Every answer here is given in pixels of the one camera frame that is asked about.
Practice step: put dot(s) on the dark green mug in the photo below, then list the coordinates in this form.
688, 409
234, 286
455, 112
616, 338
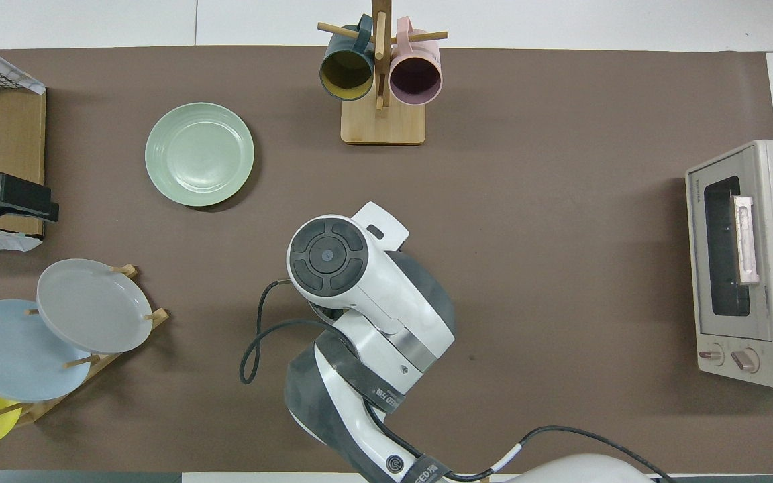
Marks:
346, 74

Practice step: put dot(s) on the wooden shelf box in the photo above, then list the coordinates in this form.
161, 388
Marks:
11, 134

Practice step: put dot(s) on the wooden plate rack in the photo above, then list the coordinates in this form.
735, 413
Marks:
43, 406

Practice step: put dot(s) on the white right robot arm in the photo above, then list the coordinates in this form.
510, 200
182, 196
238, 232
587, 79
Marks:
386, 295

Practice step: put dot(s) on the grey plate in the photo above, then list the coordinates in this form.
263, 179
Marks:
91, 305

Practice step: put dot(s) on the wooden mug tree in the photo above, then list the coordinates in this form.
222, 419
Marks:
383, 127

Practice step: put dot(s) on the light green plate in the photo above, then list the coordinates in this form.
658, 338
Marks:
198, 154

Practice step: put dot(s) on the pink mug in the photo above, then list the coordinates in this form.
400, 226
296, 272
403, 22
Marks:
415, 77

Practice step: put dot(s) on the light blue plate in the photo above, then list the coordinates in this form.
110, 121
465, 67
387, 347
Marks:
11, 355

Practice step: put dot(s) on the brown table mat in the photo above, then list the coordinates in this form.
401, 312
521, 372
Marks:
527, 100

